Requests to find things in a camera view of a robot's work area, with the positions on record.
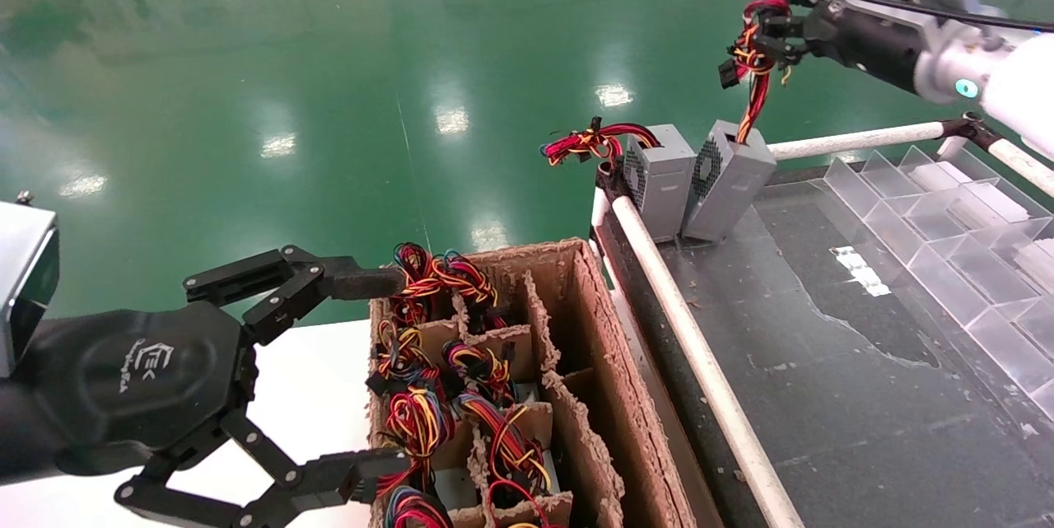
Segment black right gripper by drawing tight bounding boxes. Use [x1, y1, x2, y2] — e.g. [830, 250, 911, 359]
[753, 0, 935, 96]

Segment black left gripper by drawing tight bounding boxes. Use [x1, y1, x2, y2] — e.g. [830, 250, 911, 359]
[0, 245, 411, 528]

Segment grey power supply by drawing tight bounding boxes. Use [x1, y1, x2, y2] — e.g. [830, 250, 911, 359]
[486, 479, 554, 528]
[541, 118, 697, 245]
[385, 485, 454, 528]
[455, 392, 562, 498]
[432, 250, 501, 327]
[682, 0, 793, 245]
[380, 386, 455, 496]
[366, 320, 441, 397]

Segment black pipe joint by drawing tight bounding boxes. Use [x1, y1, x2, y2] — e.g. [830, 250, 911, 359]
[941, 112, 1001, 152]
[595, 159, 631, 203]

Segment white sticker strip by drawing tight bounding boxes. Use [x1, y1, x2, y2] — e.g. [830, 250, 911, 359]
[830, 245, 892, 298]

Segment clear acrylic divider tray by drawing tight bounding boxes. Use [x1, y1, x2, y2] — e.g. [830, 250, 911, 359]
[811, 145, 1054, 422]

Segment brown cardboard divider box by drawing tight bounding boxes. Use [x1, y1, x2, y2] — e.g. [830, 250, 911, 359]
[366, 238, 701, 528]

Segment black worn table mat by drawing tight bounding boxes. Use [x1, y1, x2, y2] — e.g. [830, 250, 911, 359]
[659, 174, 1054, 528]

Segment upper right wire bundle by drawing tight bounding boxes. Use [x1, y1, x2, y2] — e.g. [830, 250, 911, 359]
[394, 243, 450, 323]

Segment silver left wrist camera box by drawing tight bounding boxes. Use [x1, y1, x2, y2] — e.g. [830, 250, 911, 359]
[0, 194, 60, 376]

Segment long white pipe rail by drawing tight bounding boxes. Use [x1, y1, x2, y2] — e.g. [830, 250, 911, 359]
[609, 194, 806, 528]

